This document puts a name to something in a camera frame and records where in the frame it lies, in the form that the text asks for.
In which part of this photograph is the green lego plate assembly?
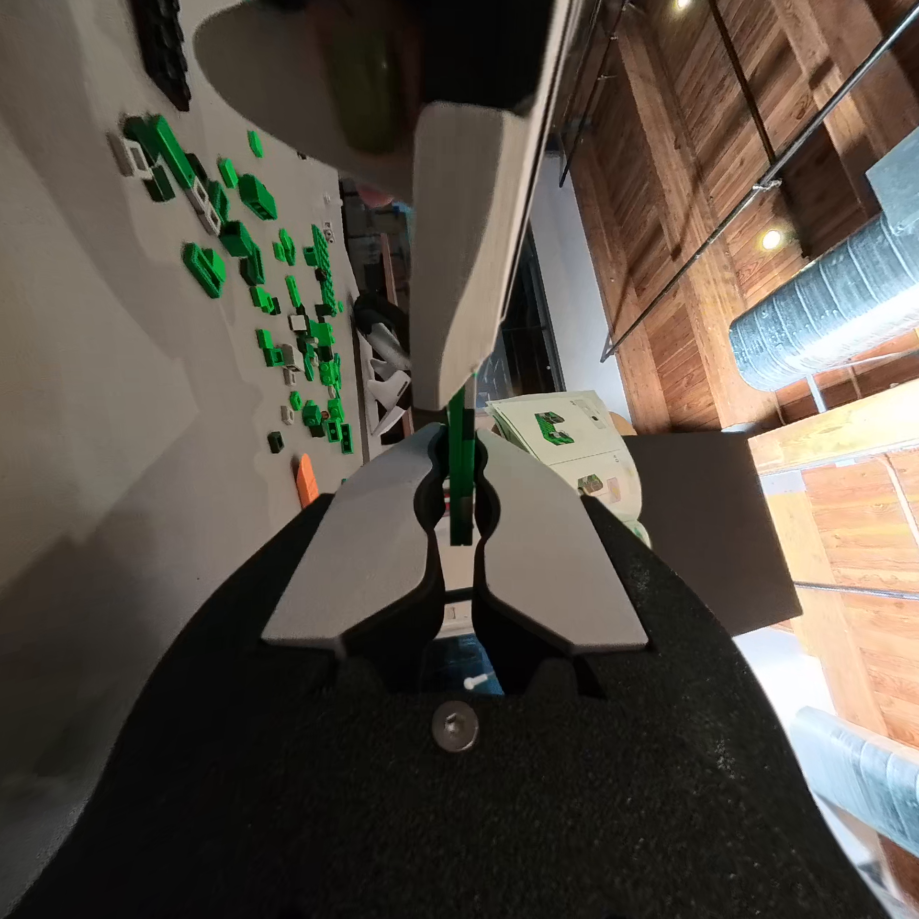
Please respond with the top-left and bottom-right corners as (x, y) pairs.
(444, 369), (479, 549)

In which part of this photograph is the black long lego plate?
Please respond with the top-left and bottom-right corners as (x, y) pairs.
(129, 0), (194, 113)

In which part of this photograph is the open instruction booklet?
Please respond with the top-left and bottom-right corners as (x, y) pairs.
(487, 391), (651, 547)

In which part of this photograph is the black and white device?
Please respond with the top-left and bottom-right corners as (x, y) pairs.
(351, 290), (416, 439)

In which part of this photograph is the metal rod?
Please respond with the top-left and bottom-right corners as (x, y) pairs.
(599, 6), (919, 361)

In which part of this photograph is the silver ventilation duct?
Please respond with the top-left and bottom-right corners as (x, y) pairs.
(728, 207), (919, 393)
(790, 706), (919, 857)

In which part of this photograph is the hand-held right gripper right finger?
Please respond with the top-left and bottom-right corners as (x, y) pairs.
(470, 428), (650, 696)

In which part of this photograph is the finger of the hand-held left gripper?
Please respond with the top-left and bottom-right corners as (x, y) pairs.
(494, 0), (586, 346)
(408, 101), (536, 406)

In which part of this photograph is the pile of lego pieces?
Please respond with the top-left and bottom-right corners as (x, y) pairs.
(108, 113), (360, 457)

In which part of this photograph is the black panel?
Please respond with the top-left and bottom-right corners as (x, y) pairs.
(624, 430), (804, 637)

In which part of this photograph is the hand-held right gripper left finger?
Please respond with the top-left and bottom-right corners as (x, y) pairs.
(260, 422), (449, 695)

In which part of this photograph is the person's left hand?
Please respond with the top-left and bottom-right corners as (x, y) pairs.
(314, 0), (425, 156)

